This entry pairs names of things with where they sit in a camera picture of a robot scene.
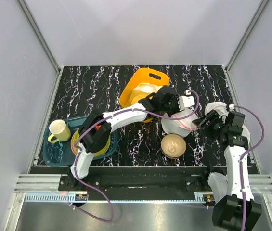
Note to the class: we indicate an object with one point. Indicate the teal transparent tray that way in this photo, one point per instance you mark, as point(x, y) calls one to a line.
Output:
point(60, 153)

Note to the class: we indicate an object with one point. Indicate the yellow-green dotted plate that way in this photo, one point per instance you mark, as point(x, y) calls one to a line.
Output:
point(100, 153)

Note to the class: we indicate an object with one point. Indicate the flat pink-rimmed mesh bag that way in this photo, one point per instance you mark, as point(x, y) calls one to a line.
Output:
point(245, 138)

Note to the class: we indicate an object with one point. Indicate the yellow plastic basket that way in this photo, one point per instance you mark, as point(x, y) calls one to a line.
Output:
point(143, 75)

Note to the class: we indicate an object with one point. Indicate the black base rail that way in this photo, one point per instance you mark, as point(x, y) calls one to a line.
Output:
point(181, 178)

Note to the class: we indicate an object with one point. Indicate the pale yellow mug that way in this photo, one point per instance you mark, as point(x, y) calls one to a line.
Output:
point(59, 131)

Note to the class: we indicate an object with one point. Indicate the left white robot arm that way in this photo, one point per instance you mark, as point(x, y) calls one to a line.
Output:
point(96, 129)

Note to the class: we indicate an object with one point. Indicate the white mesh laundry bag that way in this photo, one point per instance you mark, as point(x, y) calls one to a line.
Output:
point(181, 127)

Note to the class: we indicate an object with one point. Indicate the beige bra in basket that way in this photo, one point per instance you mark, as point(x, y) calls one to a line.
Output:
point(142, 91)

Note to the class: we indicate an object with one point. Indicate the pink plate under green plate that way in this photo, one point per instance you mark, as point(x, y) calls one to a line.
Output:
point(72, 145)

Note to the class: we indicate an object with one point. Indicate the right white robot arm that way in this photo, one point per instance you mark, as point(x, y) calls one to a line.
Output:
point(235, 208)

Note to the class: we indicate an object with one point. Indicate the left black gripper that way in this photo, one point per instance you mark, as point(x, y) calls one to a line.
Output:
point(176, 99)

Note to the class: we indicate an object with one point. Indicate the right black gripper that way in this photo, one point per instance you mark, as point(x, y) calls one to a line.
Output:
point(213, 116)

